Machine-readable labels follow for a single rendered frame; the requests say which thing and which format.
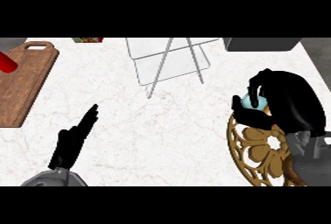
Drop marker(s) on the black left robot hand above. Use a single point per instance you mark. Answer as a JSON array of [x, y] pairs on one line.
[[74, 140]]

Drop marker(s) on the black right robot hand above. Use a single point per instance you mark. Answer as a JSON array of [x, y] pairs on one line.
[[293, 102]]

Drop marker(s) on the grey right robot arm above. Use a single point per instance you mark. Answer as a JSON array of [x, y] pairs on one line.
[[307, 157]]

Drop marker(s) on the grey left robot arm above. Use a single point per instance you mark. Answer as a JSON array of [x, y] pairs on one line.
[[53, 178]]

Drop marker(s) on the gold floral cutout placemat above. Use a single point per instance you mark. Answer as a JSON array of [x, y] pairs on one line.
[[259, 153]]

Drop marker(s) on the dark grey box appliance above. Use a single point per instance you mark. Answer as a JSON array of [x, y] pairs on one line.
[[260, 44]]

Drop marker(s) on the brown wooden cutting board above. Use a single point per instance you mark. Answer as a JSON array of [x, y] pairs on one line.
[[24, 84]]

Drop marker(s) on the red cylindrical object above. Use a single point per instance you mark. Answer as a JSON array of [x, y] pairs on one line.
[[6, 63]]

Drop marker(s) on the colourful printed box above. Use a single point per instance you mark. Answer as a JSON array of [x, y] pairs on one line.
[[87, 40]]

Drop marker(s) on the grey object at corner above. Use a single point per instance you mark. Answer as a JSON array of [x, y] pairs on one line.
[[10, 44]]

